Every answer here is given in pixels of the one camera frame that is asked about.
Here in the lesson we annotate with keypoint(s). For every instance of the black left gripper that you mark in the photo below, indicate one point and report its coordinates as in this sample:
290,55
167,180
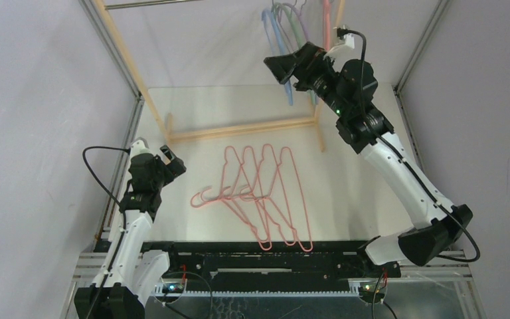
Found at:
174,168

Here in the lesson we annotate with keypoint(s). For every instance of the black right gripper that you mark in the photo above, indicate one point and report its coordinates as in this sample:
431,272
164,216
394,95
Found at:
301,66

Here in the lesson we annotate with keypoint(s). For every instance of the green plastic hanger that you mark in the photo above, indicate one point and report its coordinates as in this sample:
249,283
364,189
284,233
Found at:
284,28

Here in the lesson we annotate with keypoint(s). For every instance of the purple plastic hanger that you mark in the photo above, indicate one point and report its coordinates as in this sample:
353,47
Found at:
296,22

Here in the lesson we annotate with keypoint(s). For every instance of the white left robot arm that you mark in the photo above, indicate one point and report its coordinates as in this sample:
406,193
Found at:
127,251

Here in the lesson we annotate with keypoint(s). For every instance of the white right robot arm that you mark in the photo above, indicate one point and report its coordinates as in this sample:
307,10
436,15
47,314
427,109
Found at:
437,223

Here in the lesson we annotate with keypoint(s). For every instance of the pink hanger on rod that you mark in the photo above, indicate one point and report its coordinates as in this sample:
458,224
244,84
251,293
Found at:
326,24

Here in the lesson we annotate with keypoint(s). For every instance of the metal hanging rod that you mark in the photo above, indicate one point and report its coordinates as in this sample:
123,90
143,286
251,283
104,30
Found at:
131,5

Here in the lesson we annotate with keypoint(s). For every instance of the wooden hanger rack frame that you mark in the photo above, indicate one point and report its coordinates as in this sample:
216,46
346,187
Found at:
199,71

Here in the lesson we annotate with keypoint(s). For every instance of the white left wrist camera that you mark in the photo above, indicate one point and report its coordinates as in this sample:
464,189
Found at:
138,147

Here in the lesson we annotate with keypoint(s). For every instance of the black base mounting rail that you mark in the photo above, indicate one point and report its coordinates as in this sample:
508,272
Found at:
228,269

